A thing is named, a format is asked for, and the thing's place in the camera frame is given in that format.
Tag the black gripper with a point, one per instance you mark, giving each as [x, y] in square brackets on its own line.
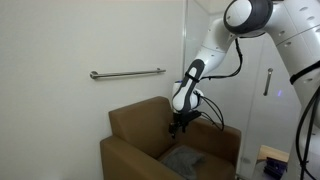
[178, 121]

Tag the grey terry towel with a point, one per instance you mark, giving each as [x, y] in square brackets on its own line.
[183, 160]

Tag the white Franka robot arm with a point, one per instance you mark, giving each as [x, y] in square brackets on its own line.
[290, 30]

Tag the brown leather armchair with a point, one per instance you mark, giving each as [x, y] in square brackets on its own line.
[140, 123]

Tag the glass shower door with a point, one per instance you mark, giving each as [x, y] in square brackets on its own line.
[246, 110]

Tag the wooden stool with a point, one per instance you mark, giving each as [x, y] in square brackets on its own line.
[275, 153]

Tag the dark blue object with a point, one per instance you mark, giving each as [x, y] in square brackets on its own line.
[275, 166]

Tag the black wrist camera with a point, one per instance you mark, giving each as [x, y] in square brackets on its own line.
[192, 116]

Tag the silver wall towel bar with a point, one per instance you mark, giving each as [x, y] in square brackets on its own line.
[126, 73]

